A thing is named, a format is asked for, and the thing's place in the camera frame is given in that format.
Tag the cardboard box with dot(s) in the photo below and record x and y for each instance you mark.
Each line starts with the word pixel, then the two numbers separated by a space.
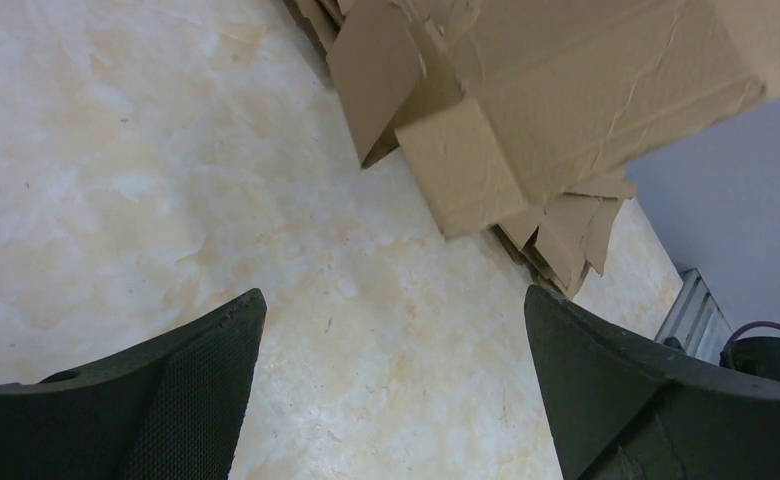
pixel 499 105

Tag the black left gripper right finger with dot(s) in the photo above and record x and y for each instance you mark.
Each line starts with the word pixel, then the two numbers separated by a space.
pixel 621 406

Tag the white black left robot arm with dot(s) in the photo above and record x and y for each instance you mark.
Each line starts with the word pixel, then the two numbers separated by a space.
pixel 771 361

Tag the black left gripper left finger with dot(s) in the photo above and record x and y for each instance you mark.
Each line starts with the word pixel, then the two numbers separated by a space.
pixel 171 407

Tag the aluminium frame rail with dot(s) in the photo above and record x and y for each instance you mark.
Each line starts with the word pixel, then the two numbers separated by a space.
pixel 695 325

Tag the cardboard sheet pile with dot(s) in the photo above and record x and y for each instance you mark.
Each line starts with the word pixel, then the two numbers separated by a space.
pixel 568 236

